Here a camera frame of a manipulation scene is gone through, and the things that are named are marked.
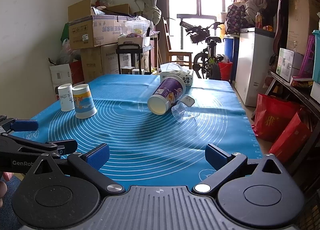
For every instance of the lower brown cardboard box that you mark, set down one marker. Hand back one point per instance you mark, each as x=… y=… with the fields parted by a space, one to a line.
x=98 y=61

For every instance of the white paper cup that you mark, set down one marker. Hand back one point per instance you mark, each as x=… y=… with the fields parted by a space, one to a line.
x=66 y=97

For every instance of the black bicycle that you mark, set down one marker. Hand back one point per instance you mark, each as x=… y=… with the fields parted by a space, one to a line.
x=206 y=63

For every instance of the blue yellow paper cup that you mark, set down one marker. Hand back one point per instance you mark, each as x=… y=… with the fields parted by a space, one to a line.
x=83 y=102

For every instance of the person's hand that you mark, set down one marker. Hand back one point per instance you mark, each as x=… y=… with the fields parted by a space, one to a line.
x=6 y=176

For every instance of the open top cardboard box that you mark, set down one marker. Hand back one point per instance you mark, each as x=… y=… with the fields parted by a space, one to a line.
x=86 y=8

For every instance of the white tissue box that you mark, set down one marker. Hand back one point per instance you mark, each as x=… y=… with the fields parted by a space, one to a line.
x=168 y=69

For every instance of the wooden chair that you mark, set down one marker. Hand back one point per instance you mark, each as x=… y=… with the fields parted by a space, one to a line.
x=173 y=54

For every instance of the red gift bag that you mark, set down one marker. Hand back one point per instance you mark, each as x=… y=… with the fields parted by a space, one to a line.
x=272 y=116

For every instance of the clear plastic cup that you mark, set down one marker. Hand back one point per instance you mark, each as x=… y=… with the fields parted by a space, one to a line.
x=183 y=113

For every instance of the blue water barrel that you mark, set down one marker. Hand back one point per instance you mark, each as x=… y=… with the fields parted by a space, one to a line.
x=229 y=47

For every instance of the white small cardboard box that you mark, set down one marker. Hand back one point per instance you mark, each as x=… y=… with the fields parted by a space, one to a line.
x=61 y=74

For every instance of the red bucket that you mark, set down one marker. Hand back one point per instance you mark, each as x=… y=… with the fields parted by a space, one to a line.
x=225 y=70

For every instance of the large printed cardboard box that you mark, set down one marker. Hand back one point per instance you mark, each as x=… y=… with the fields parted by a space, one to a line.
x=97 y=30

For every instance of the blue silicone mat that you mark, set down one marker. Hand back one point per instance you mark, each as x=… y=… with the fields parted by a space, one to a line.
x=151 y=150

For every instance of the white chest freezer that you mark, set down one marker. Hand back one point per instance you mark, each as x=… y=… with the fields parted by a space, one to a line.
x=255 y=51

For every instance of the black utility cart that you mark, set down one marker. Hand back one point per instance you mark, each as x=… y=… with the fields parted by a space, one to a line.
x=133 y=50

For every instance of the tall cardboard box right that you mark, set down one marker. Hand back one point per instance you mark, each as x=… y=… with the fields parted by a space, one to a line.
x=303 y=20

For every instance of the dark side shelf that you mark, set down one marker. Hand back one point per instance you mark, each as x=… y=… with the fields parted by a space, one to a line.
x=309 y=103

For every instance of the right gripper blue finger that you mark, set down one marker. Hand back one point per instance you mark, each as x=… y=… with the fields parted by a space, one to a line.
x=24 y=125

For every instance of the purple paper cup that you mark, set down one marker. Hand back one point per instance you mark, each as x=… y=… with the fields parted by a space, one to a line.
x=170 y=90

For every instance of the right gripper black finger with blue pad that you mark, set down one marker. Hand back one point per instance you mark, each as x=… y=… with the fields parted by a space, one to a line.
x=226 y=166
x=86 y=166

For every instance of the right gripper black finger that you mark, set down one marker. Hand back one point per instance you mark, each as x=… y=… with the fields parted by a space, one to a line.
x=64 y=147

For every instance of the small white card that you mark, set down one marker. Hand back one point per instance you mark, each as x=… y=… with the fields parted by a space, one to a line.
x=187 y=100

